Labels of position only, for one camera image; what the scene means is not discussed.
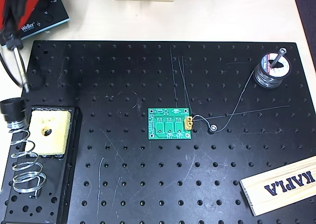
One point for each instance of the black soldering iron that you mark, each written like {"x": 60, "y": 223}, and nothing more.
{"x": 12, "y": 42}

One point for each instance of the teal Weller soldering station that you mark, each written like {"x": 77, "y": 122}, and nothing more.
{"x": 51, "y": 14}

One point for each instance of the green circuit board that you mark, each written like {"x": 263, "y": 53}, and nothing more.
{"x": 170, "y": 127}

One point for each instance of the metal spring iron holder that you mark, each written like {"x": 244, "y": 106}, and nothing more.
{"x": 11, "y": 110}

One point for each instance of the yellow cleaning sponge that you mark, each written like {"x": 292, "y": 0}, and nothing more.
{"x": 56, "y": 130}

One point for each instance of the black iron stand base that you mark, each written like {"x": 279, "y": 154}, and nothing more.
{"x": 64, "y": 184}

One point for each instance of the yellow power connector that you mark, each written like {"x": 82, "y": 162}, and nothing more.
{"x": 188, "y": 123}

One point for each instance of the black perforated breadboard plate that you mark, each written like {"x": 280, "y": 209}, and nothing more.
{"x": 172, "y": 179}

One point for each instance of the printed Kapla wooden plank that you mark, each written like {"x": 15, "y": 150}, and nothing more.
{"x": 284, "y": 187}

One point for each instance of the metal spool post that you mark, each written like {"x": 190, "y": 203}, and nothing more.
{"x": 277, "y": 58}

